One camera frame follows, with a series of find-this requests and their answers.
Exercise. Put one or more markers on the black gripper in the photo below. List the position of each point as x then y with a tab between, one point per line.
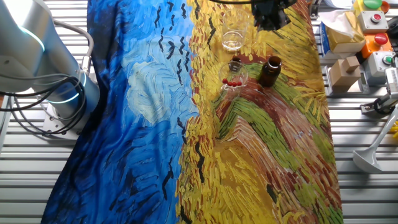
273	7

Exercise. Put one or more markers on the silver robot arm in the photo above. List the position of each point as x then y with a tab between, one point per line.
31	46

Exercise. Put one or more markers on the clear beaker with liquid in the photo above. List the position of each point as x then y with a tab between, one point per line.
233	43

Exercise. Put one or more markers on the red bulb glass dropper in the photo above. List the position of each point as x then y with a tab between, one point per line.
224	81
234	84
230	84
239	83

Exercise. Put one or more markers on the clear dropper beaker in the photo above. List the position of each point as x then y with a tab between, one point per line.
233	93

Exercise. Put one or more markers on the black bottle cap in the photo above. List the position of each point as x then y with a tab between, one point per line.
237	58

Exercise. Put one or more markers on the brown glass bottle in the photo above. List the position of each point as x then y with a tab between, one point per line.
270	74

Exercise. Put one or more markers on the white paper sheet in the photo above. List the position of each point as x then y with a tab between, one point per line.
339	3

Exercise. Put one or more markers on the tissue paper pack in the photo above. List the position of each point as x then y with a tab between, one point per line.
342	34

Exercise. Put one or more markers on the small cardboard box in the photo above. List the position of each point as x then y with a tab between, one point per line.
340	77

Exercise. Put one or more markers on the small wooden block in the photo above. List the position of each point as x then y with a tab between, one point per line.
351	63

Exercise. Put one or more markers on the grey box red button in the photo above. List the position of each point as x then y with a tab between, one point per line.
373	21

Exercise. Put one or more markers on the yellow box green button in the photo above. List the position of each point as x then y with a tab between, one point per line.
371	3

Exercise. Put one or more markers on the orange box red button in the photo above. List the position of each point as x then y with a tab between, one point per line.
377	43

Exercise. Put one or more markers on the orange round knob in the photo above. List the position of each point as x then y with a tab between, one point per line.
385	6

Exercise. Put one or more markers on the grey box green button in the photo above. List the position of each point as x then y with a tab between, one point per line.
381	63

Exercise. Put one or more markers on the yellow plastic object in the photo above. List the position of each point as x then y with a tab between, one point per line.
395	130

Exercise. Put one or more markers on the painted wheatfield print cloth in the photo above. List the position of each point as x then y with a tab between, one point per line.
140	124

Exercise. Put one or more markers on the silver depth camera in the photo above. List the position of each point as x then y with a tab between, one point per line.
392	81

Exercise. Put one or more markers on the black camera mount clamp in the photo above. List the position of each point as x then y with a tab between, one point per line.
379	106

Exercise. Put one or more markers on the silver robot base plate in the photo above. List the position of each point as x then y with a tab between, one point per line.
62	127

